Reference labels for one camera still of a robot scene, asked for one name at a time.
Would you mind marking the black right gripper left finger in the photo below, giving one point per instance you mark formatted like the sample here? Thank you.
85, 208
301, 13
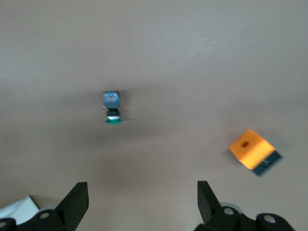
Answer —
69, 211

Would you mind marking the orange box with black base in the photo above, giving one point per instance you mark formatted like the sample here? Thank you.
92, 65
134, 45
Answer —
250, 149

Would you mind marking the green push button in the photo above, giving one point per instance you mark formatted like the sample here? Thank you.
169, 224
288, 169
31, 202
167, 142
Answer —
112, 108

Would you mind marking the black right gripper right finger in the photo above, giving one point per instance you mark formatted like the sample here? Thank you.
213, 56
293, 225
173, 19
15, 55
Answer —
211, 211

